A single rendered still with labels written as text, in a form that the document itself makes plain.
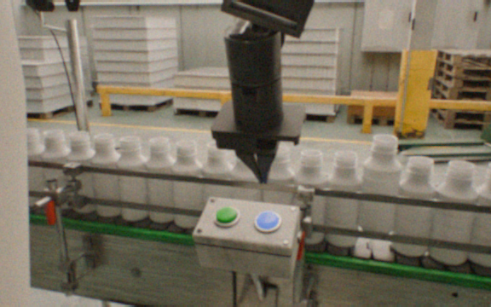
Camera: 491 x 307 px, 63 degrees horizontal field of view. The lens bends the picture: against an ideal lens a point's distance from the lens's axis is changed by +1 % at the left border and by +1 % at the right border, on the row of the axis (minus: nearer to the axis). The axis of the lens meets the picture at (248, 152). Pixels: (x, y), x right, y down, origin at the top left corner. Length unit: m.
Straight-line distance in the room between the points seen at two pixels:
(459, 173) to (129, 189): 0.57
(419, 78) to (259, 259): 4.71
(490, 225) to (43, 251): 0.84
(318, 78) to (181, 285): 5.34
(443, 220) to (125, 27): 6.49
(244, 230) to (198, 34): 7.76
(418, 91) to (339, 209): 4.54
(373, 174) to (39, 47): 7.49
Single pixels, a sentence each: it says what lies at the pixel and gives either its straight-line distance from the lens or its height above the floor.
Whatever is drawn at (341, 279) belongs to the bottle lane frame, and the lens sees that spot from 0.74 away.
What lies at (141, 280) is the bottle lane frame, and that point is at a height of 0.89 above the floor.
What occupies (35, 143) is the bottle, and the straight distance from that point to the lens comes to 0.94.
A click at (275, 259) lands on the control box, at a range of 0.56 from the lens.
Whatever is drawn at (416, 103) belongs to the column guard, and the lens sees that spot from 5.22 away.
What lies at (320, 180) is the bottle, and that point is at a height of 1.12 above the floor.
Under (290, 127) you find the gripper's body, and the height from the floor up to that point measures 1.27.
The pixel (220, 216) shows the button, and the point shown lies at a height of 1.12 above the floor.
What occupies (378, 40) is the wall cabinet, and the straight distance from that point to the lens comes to 7.36.
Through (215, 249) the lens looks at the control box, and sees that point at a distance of 0.58.
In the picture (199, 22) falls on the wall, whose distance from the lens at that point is 8.24.
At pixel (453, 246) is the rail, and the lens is 0.73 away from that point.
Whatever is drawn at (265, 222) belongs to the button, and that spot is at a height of 1.12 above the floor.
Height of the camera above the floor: 1.37
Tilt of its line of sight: 18 degrees down
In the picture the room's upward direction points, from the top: straight up
